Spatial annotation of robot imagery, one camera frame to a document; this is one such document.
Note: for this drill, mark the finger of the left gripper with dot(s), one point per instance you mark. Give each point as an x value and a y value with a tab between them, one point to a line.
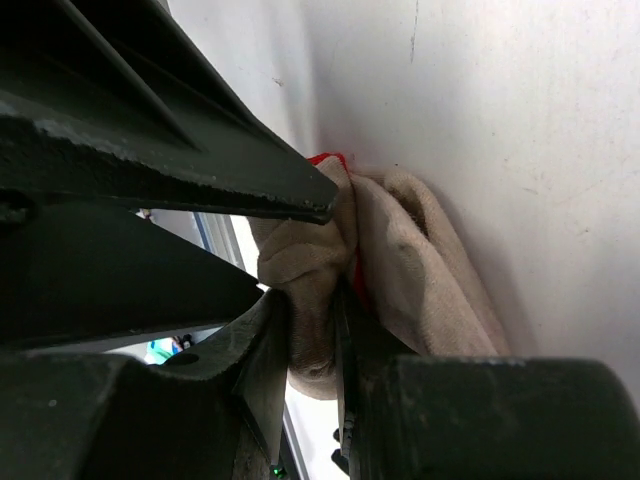
78	272
111	102

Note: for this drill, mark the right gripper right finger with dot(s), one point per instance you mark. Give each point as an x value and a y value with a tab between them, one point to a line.
405	416

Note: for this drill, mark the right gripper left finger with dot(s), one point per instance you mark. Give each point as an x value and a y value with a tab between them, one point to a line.
213	411

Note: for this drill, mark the beige and red reindeer sock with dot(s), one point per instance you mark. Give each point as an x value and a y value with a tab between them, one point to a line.
391	239

